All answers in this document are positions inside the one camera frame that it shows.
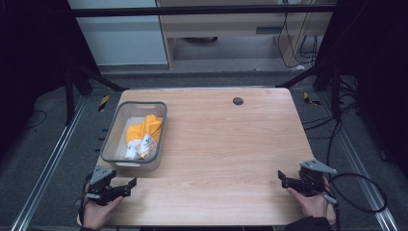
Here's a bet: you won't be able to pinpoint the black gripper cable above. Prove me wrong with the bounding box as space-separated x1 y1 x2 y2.
322 172 388 231
74 172 94 226

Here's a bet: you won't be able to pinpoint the black cables under desk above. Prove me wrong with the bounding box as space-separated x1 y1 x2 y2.
276 12 319 69

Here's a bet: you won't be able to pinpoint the dark curtain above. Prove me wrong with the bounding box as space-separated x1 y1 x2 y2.
0 0 101 162
313 0 408 179

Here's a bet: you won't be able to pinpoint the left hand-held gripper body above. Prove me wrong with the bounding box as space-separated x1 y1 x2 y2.
84 165 119 207

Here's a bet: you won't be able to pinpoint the thin black floor cable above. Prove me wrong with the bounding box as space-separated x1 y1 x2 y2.
22 109 49 131

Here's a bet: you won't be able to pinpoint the light wooden desk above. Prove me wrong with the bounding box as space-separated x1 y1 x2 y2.
156 0 336 70

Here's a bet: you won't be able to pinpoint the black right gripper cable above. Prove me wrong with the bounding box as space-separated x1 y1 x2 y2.
322 172 388 231

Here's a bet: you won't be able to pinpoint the black horizontal bar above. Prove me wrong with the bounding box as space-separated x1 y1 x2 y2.
69 4 339 18

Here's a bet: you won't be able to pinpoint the white cabinet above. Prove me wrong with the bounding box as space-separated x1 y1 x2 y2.
66 0 169 67

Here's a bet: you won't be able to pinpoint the black metal stand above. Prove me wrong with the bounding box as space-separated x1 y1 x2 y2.
274 63 344 123
63 63 130 127

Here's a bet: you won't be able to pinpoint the orange and white cloth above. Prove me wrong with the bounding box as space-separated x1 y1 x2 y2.
123 114 164 162

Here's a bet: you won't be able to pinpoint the person's right hand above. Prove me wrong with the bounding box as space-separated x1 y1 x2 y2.
286 178 332 219

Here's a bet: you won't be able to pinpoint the black floor cables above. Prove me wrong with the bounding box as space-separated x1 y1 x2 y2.
301 75 367 168

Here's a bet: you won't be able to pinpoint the metal floor rail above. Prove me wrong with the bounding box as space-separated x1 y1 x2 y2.
319 92 401 231
9 95 89 231

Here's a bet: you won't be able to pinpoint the black and yellow tape strip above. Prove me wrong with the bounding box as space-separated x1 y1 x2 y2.
97 94 111 113
302 91 322 107

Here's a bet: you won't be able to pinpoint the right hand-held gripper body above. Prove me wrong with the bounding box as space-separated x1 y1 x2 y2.
297 159 339 198

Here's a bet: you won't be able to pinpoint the grey-rimmed plastic basket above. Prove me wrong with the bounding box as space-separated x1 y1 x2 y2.
99 100 168 172

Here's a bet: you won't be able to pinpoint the person's left hand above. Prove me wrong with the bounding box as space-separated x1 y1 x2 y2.
82 194 125 231

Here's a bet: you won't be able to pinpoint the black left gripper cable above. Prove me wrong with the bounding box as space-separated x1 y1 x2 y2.
74 172 94 226

